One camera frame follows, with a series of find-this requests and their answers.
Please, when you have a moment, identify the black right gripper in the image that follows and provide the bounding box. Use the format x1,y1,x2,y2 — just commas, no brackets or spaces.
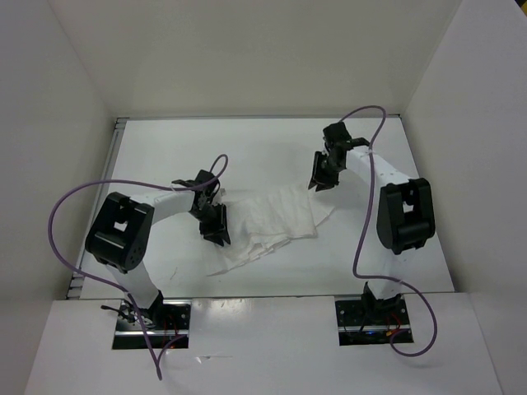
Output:
309,151,344,192

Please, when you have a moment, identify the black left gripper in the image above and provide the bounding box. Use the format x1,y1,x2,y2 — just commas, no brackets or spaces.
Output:
190,202,231,247

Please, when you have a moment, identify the white pleated skirt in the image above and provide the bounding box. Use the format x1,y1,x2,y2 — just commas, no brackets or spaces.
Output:
209,184,334,277

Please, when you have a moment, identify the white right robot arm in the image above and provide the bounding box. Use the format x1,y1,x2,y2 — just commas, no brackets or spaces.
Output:
309,137,436,323

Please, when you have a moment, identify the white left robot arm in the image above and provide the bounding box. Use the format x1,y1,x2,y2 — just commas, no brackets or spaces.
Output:
85,170,231,329

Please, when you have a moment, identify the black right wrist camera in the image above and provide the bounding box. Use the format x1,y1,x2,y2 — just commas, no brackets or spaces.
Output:
323,122,352,146

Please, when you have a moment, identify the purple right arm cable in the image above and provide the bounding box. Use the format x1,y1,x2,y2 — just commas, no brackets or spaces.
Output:
339,105,438,355

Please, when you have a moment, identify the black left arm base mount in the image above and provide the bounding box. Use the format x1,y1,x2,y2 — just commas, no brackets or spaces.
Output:
102,300,192,350

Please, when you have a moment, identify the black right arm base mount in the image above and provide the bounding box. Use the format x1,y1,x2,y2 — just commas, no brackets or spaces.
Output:
334,298,413,346

